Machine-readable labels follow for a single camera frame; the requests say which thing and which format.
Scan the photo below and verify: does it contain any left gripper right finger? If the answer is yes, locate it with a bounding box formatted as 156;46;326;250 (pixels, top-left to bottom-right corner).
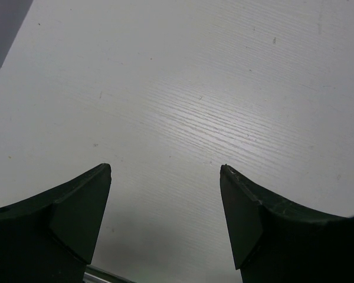
220;164;354;282

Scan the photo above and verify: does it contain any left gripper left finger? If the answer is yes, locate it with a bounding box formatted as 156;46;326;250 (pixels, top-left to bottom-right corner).
0;163;112;282

